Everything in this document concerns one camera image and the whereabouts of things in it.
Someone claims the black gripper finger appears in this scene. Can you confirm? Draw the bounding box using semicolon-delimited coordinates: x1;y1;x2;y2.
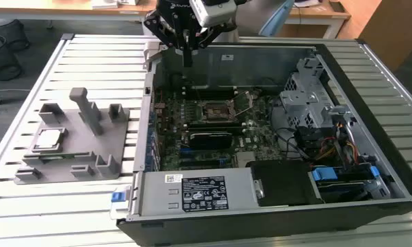
188;23;228;67
144;9;189;67

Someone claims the metal socket cover frame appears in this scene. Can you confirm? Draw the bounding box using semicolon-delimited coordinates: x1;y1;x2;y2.
232;91;259;116

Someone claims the silver CPU chip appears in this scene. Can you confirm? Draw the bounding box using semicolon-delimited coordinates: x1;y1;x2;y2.
33;129;63;150

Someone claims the CPU socket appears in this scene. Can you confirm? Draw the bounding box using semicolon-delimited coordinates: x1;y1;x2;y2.
199;100;236;122

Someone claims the white box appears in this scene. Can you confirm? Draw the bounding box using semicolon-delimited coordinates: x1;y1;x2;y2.
91;0;120;10

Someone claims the black RAM slot bank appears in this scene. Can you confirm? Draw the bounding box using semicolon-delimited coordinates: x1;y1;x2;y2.
184;86;240;101
188;121;244;135

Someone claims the green motherboard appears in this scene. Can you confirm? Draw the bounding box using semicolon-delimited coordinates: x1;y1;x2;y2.
151;87;287;172

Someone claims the silver metal drive cage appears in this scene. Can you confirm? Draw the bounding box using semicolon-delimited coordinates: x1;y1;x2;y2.
280;58;335;129

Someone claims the black graphics card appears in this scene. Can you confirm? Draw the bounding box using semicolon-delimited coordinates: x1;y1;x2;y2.
188;131;233;150

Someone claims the black mesh waste bin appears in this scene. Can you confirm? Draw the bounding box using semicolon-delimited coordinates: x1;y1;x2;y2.
0;34;24;82
0;19;32;51

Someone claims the silver chipset heat sink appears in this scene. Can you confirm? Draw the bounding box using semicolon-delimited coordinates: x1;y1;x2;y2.
236;151;257;168

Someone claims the black expansion slot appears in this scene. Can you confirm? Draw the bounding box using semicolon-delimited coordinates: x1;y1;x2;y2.
180;159;225;168

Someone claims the wooden cabinet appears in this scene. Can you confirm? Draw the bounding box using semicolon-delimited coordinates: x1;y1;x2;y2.
336;0;412;73

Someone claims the gray parts rack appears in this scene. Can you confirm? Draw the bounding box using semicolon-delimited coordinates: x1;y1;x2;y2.
13;87;131;186

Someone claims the green RAM stick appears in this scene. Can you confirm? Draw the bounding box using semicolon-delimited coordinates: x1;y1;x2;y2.
23;152;92;159

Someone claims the black plastic shroud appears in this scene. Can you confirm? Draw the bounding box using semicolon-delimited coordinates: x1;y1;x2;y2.
245;159;325;208

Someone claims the gray labelled power supply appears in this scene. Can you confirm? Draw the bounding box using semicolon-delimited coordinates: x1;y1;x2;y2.
136;168;264;216

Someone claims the blue disk carrier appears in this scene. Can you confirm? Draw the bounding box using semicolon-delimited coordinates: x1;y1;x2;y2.
309;166;339;183

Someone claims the blue case latch tab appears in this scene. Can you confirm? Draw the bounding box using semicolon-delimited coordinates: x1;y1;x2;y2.
111;191;128;203

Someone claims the black open PC case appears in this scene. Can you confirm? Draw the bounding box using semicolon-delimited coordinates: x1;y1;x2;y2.
109;41;412;247

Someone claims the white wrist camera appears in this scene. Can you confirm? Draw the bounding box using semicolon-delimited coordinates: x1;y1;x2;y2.
188;0;239;28

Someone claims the wooden desk white frame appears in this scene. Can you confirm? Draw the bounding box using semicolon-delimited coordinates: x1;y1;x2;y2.
0;0;352;39

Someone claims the coloured power wire bundle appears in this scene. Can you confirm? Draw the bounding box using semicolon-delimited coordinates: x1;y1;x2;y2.
312;122;360;165

